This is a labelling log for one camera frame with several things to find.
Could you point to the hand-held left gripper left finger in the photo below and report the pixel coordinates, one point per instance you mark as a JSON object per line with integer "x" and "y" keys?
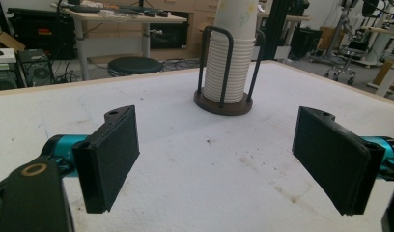
{"x": 106, "y": 161}

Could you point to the black round stool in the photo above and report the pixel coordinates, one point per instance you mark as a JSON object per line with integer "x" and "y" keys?
{"x": 135, "y": 65}

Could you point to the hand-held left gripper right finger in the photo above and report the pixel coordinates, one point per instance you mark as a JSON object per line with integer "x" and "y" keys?
{"x": 333, "y": 161}

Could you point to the wheeled office chair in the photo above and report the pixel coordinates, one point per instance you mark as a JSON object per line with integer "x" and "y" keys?
{"x": 343, "y": 58}

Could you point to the wooden desk with white legs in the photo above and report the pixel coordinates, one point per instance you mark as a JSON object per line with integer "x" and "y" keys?
{"x": 121, "y": 16}

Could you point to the black post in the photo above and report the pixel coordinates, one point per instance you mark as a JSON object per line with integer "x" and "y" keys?
{"x": 282, "y": 25}

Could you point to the white box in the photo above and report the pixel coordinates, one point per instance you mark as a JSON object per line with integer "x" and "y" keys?
{"x": 4, "y": 56}

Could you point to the black computer tower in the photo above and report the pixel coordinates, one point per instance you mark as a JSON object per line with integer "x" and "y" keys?
{"x": 35, "y": 69}

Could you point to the black equipment case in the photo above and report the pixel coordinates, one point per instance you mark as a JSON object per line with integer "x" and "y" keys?
{"x": 40, "y": 32}

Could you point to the stack of white paper cups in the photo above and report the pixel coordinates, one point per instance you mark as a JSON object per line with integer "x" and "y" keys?
{"x": 232, "y": 51}

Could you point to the cardboard box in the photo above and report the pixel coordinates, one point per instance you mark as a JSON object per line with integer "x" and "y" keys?
{"x": 6, "y": 41}

